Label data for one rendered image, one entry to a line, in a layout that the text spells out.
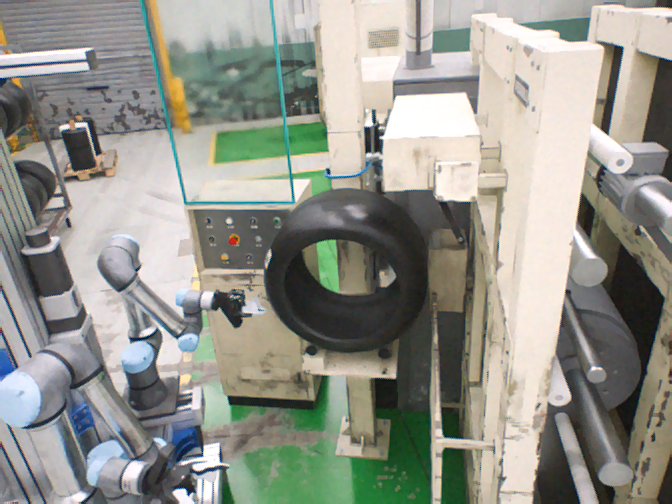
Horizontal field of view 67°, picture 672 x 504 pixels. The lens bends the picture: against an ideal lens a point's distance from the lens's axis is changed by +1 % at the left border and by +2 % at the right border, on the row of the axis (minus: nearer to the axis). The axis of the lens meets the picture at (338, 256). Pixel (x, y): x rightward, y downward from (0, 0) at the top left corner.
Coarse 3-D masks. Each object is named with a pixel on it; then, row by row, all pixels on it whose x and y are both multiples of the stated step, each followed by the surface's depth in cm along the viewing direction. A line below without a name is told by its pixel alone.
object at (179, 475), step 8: (152, 464) 131; (144, 472) 127; (168, 472) 128; (176, 472) 128; (184, 472) 127; (144, 480) 127; (160, 480) 126; (168, 480) 125; (176, 480) 125; (184, 480) 126; (144, 488) 127; (152, 488) 128; (160, 488) 126; (176, 488) 124; (184, 488) 127; (192, 488) 129; (152, 496) 129; (160, 496) 125
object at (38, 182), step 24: (0, 48) 497; (0, 96) 454; (24, 96) 500; (0, 120) 429; (24, 120) 504; (48, 144) 543; (24, 168) 516; (48, 168) 540; (24, 192) 457; (48, 192) 531; (48, 216) 554
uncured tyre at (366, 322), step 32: (320, 192) 187; (352, 192) 181; (288, 224) 174; (320, 224) 167; (352, 224) 166; (384, 224) 167; (416, 224) 187; (288, 256) 174; (384, 256) 168; (416, 256) 171; (288, 288) 205; (320, 288) 212; (384, 288) 210; (416, 288) 173; (288, 320) 186; (320, 320) 207; (352, 320) 211; (384, 320) 203
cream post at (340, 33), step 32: (320, 0) 173; (352, 0) 172; (352, 32) 176; (352, 64) 181; (352, 96) 186; (352, 128) 191; (352, 160) 197; (352, 256) 216; (352, 288) 223; (352, 384) 248; (352, 416) 258
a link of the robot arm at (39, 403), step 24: (48, 360) 125; (0, 384) 118; (24, 384) 118; (48, 384) 122; (0, 408) 119; (24, 408) 117; (48, 408) 123; (48, 432) 126; (48, 456) 129; (72, 456) 133; (72, 480) 134
